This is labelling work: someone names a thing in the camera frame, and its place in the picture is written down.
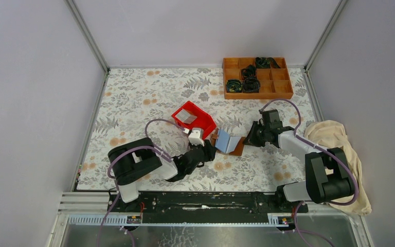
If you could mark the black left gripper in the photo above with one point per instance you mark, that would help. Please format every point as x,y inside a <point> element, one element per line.
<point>208,154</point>

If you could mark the dark floral rolled cloth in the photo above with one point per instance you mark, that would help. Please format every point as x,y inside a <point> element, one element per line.
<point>234,86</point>

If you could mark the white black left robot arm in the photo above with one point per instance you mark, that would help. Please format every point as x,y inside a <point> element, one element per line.
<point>132,161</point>

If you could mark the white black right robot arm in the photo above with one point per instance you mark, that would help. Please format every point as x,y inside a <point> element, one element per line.
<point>327,175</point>

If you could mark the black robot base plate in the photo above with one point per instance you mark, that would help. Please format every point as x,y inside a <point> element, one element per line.
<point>204,207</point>

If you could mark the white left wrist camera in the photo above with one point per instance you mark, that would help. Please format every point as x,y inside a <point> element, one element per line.
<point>195,136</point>

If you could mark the brown leather card holder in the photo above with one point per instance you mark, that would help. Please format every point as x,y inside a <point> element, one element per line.
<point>226,143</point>

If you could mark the beige crumpled cloth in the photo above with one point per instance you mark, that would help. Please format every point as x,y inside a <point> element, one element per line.
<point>332,134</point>

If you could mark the wooden compartment tray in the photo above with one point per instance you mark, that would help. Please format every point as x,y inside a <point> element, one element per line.
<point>275,82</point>

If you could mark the floral patterned table mat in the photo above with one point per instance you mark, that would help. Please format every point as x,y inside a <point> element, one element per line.
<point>139,102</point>

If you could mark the red plastic bin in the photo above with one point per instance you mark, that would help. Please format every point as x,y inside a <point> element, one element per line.
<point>203,121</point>

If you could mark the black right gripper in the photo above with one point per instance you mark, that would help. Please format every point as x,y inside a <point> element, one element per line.
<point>250,139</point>

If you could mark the stack of credit cards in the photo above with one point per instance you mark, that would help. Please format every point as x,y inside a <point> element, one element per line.
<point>185,117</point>

